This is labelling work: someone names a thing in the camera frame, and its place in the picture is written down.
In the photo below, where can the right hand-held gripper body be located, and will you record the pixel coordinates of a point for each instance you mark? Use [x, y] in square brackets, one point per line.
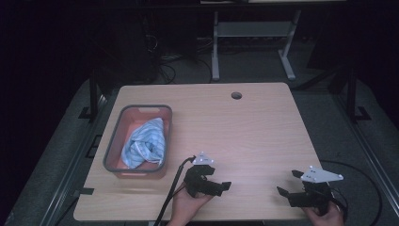
[310, 196]

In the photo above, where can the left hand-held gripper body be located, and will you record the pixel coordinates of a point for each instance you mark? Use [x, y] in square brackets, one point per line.
[196, 182]

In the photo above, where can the person's left hand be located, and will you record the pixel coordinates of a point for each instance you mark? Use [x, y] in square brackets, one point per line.
[185, 207]

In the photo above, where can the person's right hand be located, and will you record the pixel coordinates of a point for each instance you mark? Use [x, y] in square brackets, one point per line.
[326, 219]

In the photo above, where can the blue striped cloth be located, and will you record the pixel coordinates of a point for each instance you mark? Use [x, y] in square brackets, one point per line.
[147, 141]

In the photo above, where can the pink basket with grey rim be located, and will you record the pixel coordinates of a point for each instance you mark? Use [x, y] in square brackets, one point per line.
[125, 125]

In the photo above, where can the white metal stand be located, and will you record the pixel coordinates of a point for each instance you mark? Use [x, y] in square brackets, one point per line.
[251, 29]

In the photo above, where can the aluminium frame rail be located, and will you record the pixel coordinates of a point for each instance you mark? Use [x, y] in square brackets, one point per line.
[370, 150]
[72, 163]

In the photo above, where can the black metal post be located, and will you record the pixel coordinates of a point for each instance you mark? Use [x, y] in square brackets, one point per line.
[93, 94]
[351, 94]

